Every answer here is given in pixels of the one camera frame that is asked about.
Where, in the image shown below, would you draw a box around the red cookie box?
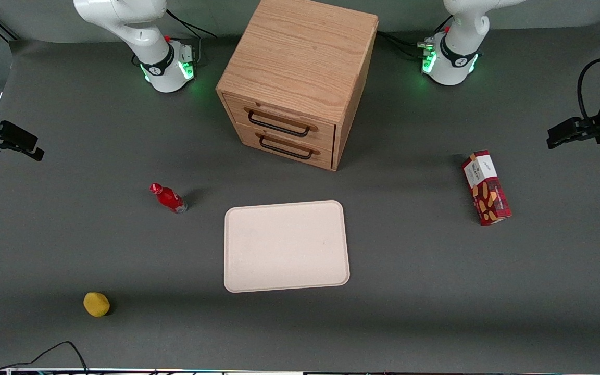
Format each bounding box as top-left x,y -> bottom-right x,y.
461,150 -> 513,227

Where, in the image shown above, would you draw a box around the beige rectangular tray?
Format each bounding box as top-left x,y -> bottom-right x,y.
223,200 -> 351,294

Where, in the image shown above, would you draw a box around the small red bottle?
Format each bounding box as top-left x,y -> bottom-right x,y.
149,182 -> 188,215

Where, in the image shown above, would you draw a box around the yellow lemon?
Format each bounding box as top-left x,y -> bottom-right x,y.
83,292 -> 111,318

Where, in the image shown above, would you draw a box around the wooden drawer with notch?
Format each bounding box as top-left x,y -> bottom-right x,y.
222,94 -> 336,152

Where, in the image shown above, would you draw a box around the plain wooden drawer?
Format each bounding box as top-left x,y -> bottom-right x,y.
234,123 -> 335,170

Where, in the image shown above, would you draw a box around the wooden drawer cabinet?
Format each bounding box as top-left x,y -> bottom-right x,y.
216,0 -> 379,172

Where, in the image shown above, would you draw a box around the black left arm base cables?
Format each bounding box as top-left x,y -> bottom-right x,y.
377,30 -> 427,61

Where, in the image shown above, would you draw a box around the black arm base cables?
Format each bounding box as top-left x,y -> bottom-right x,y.
377,30 -> 427,61
166,8 -> 218,67

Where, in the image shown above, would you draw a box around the black cable at table edge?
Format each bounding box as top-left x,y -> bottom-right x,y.
0,341 -> 90,375

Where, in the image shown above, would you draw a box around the black right arm base cables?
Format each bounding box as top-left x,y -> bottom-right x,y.
166,8 -> 218,67

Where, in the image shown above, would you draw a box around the long black drawer handle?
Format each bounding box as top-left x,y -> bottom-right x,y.
247,110 -> 312,139

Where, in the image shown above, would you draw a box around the short black drawer handle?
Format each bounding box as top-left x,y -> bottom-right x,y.
259,134 -> 315,160

